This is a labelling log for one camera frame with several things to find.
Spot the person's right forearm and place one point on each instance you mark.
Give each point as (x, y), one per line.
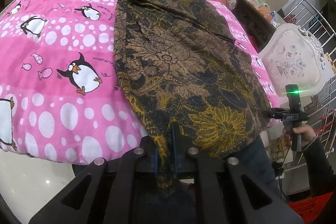
(323, 169)

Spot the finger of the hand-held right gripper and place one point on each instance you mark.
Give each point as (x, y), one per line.
(268, 114)

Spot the dark carved wooden cabinet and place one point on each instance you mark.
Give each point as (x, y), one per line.
(252, 27)

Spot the person's right hand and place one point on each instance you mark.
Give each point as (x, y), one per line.
(307, 134)

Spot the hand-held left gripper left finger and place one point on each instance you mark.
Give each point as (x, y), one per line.
(152, 158)

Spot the pile of colourful packets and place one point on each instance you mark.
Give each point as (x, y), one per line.
(262, 8)

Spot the metal stair railing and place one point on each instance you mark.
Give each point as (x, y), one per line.
(319, 19)

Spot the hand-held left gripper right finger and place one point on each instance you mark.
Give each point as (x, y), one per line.
(174, 150)

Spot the red plastic crate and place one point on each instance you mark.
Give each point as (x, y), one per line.
(315, 205)

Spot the pink penguin blanket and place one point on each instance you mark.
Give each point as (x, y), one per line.
(52, 43)

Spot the brown floral shirt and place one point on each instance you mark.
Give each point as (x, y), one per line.
(183, 61)

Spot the person's jeans leg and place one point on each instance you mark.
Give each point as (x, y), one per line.
(257, 163)

